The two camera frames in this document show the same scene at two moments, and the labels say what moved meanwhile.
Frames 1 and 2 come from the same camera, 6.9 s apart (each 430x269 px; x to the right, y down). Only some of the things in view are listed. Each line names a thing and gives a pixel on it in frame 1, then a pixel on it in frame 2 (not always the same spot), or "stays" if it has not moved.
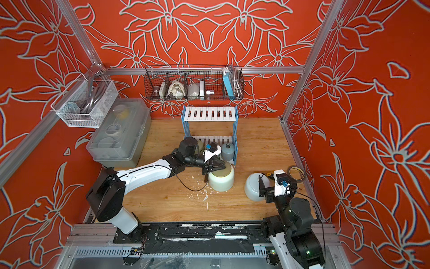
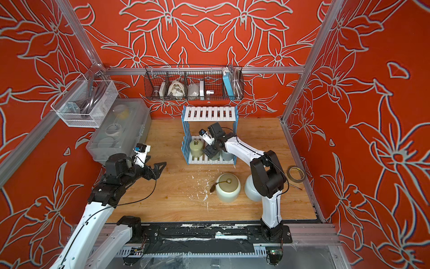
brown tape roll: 291,177 stays
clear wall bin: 83,103 stays
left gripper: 209,167 → 155,175
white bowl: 251,185 stays
